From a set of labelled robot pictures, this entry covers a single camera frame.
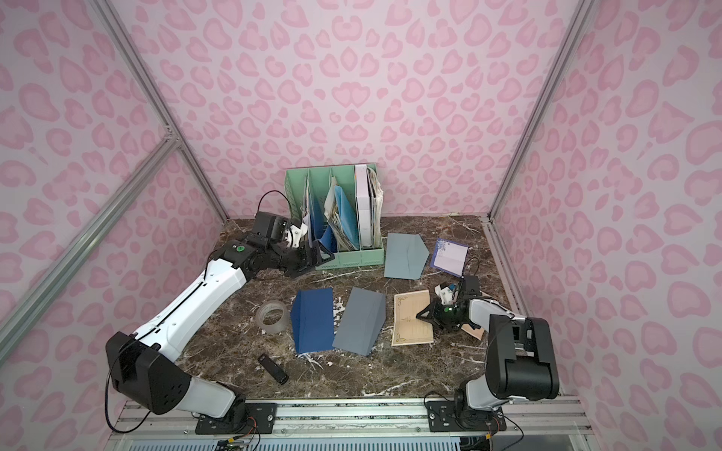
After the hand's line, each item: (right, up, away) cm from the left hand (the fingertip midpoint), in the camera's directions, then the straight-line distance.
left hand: (327, 257), depth 77 cm
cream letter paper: (+23, -23, +12) cm, 35 cm away
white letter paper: (+42, -2, +31) cm, 52 cm away
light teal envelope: (+25, -1, +30) cm, 39 cm away
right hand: (+27, -19, +13) cm, 36 cm away
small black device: (-16, -33, +5) cm, 37 cm away
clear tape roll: (-23, -18, +16) cm, 33 cm away
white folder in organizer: (+10, +16, +17) cm, 25 cm away
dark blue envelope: (-7, -21, +16) cm, 28 cm away
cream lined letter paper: (+44, -24, +9) cm, 51 cm away
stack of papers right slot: (+13, +18, +14) cm, 27 cm away
